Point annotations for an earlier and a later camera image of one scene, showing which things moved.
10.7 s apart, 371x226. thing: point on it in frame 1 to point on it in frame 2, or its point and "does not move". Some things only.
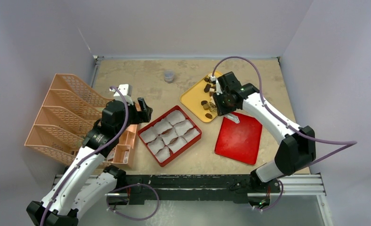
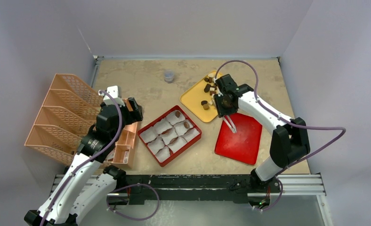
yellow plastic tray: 199,99 does not move
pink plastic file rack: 71,109 does not move
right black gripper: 218,101 does not move
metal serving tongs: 232,117 to 234,130
